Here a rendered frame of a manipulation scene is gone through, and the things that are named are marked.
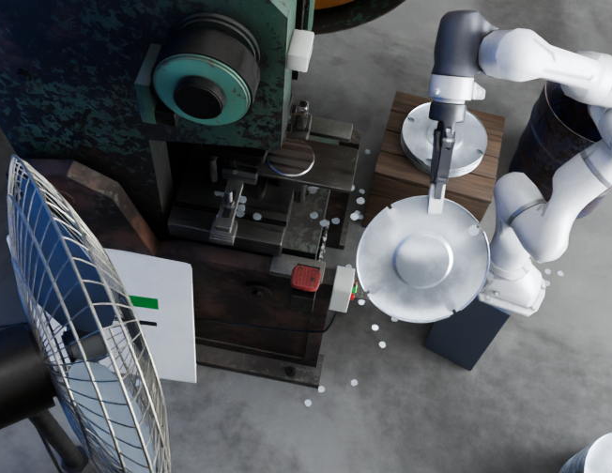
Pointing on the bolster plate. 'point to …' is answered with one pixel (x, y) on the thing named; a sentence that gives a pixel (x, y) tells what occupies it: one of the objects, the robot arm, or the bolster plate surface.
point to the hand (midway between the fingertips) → (436, 198)
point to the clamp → (221, 233)
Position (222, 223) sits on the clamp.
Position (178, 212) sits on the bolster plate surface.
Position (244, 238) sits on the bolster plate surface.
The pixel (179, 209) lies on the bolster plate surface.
